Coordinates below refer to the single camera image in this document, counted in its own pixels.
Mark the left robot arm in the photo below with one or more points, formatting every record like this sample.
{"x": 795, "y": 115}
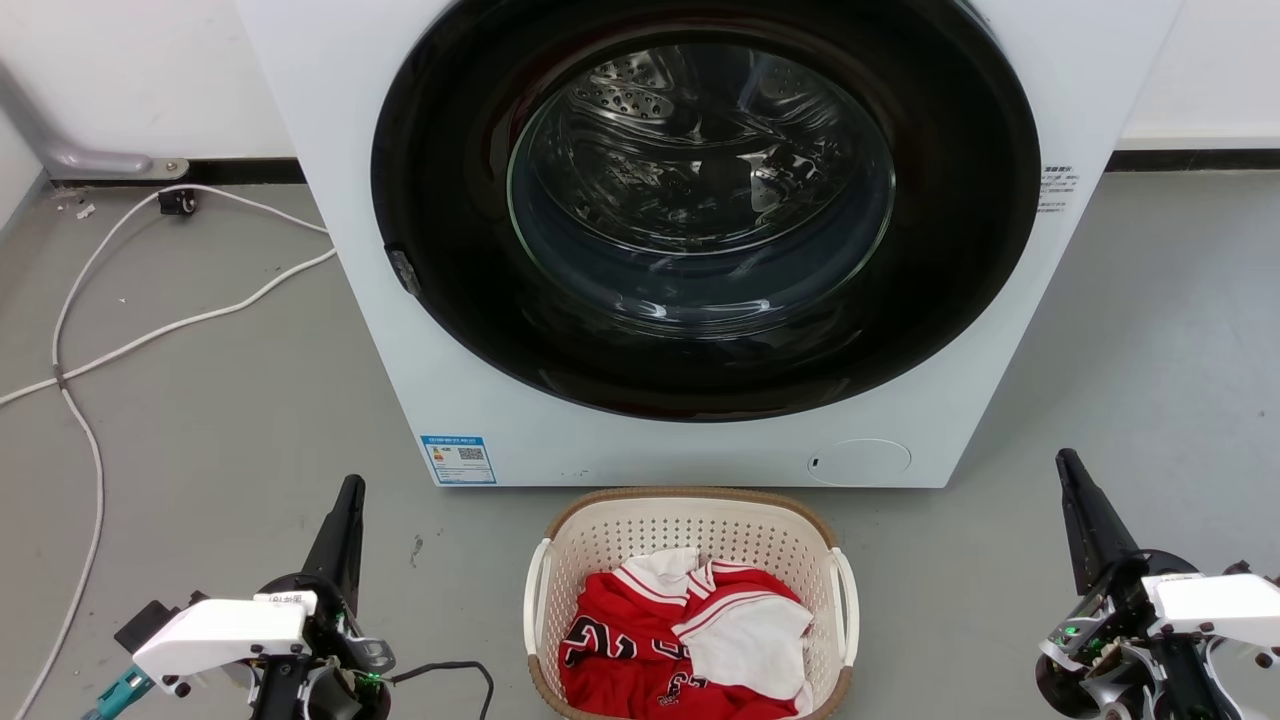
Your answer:
{"x": 300, "y": 700}

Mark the beige perforated plastic laundry basket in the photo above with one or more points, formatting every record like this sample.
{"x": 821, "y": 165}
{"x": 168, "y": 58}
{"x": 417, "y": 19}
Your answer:
{"x": 690, "y": 525}

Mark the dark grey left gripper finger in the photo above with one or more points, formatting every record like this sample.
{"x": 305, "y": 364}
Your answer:
{"x": 340, "y": 540}

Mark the round black glass washer door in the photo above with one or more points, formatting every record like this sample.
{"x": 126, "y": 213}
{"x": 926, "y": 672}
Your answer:
{"x": 450, "y": 150}

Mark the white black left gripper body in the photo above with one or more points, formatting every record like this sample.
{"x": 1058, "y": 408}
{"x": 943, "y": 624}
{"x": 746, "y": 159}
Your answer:
{"x": 225, "y": 632}

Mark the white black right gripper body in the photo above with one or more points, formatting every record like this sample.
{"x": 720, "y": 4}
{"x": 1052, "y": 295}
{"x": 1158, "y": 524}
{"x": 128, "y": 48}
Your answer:
{"x": 1200, "y": 605}

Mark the small text sticker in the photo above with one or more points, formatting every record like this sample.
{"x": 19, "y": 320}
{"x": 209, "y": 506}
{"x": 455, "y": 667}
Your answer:
{"x": 1055, "y": 188}

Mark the small black floor socket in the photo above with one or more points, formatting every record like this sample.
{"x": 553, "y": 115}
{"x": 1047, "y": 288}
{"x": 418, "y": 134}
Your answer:
{"x": 177, "y": 201}

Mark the round white filter cover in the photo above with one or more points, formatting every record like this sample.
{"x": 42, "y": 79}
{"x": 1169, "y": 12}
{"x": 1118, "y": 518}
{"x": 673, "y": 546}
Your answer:
{"x": 860, "y": 462}

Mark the grey door latch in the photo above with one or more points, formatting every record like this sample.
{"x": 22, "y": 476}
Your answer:
{"x": 404, "y": 271}

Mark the white front-load washing machine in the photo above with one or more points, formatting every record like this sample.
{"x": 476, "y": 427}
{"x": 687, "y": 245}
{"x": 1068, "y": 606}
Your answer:
{"x": 380, "y": 380}

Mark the steel washer drum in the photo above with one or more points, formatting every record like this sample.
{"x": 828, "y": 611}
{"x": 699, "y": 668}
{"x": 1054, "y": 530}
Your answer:
{"x": 700, "y": 170}

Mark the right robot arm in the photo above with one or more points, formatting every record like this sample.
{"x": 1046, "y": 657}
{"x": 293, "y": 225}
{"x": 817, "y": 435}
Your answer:
{"x": 1245, "y": 690}

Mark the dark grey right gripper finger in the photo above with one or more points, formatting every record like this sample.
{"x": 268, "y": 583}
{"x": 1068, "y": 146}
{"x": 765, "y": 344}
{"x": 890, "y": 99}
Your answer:
{"x": 1092, "y": 525}

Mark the white garment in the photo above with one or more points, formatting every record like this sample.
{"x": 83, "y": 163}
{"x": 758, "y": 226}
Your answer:
{"x": 750, "y": 640}

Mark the blue energy label sticker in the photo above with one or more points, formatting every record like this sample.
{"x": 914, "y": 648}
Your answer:
{"x": 458, "y": 459}

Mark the grey floor pipe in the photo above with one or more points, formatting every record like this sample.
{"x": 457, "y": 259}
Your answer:
{"x": 70, "y": 158}

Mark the red basketball jersey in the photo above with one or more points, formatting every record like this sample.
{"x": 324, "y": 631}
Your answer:
{"x": 620, "y": 655}

